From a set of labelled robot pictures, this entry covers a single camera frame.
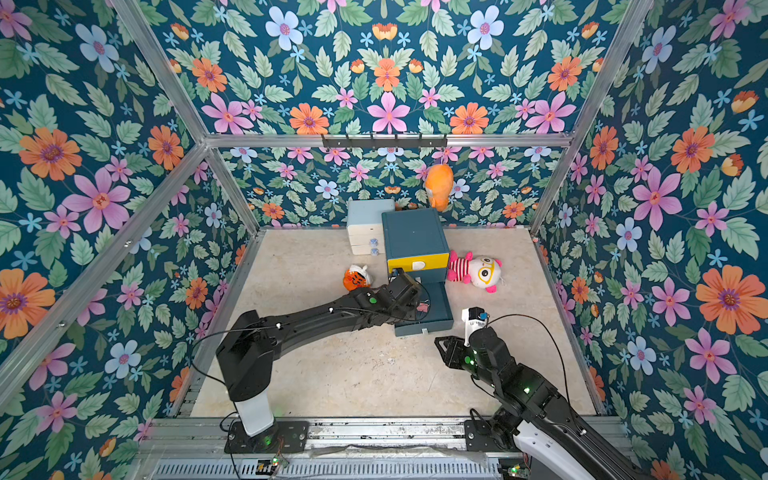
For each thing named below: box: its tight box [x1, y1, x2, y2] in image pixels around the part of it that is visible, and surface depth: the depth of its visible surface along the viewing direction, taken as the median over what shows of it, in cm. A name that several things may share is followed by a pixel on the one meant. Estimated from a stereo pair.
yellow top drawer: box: [387, 253, 450, 273], surface depth 86 cm
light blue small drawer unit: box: [347, 199, 395, 256], surface depth 107 cm
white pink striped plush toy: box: [448, 250, 506, 294], surface depth 101 cm
